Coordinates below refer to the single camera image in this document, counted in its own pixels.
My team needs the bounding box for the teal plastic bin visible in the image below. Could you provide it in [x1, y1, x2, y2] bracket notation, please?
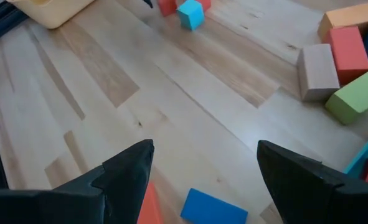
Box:
[344, 127, 368, 180]

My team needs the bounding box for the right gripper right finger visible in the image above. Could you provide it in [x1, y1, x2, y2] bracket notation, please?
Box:
[257, 139, 368, 224]

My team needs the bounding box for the natural wood thick block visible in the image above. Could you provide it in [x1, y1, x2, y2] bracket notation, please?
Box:
[296, 43, 341, 102]

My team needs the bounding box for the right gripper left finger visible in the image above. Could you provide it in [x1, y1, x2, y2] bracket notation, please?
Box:
[0, 139, 155, 224]

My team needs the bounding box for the small red cube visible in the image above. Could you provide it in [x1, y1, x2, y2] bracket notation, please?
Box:
[197, 0, 212, 12]
[157, 0, 178, 17]

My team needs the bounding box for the red-orange thick block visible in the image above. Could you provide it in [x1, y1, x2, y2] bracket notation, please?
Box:
[326, 26, 368, 85]

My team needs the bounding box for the orange thick block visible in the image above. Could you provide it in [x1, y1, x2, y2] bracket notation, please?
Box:
[317, 1, 368, 43]

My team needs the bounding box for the yellow plastic bin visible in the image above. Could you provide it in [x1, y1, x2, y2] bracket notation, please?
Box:
[6, 0, 96, 30]

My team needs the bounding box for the small teal cube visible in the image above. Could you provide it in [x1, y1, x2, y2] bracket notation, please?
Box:
[176, 0, 205, 32]

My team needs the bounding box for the green thick block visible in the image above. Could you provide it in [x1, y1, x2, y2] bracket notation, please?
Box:
[324, 63, 368, 126]

